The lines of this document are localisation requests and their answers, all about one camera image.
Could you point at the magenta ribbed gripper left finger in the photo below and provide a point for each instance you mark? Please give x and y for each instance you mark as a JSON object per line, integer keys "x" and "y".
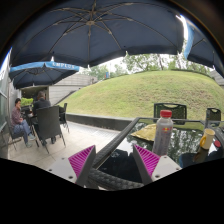
{"x": 76, "y": 168}

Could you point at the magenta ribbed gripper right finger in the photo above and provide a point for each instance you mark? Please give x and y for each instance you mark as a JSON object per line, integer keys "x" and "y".
{"x": 151, "y": 166}

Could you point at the black glass-top wicker table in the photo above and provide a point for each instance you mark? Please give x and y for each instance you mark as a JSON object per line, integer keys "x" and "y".
{"x": 128, "y": 162}

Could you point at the yellow cloth on table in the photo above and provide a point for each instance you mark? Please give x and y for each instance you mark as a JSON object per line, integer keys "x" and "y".
{"x": 146, "y": 133}

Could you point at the clear bottle red cap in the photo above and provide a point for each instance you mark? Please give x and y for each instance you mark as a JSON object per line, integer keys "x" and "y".
{"x": 164, "y": 127}

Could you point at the dark wicker chair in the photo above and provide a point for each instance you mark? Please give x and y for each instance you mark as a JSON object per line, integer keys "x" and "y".
{"x": 48, "y": 122}

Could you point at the dark chair behind table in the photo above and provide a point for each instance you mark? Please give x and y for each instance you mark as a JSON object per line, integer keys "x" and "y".
{"x": 62, "y": 116}

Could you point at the grey metal chair left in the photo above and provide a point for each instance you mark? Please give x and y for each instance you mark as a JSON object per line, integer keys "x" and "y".
{"x": 12, "y": 133}

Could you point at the seated person in dark top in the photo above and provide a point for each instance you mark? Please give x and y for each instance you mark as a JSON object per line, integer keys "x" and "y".
{"x": 42, "y": 102}

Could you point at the red bottle cap at right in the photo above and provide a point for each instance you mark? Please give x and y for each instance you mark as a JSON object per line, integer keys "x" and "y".
{"x": 217, "y": 144}

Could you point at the seated person in maroon top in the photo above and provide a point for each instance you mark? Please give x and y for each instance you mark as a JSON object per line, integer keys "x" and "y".
{"x": 20, "y": 125}

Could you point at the dark chair at right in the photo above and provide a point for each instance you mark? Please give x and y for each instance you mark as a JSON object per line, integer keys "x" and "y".
{"x": 213, "y": 117}

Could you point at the navy umbrella with lettering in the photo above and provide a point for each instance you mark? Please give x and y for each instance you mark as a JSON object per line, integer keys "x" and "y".
{"x": 40, "y": 73}

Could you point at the navy umbrella at right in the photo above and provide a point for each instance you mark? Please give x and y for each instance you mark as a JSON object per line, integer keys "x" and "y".
{"x": 199, "y": 49}

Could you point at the large navy patio umbrella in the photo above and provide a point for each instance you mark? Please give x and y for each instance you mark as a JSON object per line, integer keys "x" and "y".
{"x": 91, "y": 32}

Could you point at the white cup yellow handle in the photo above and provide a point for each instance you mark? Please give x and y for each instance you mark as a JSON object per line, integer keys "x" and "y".
{"x": 207, "y": 138}

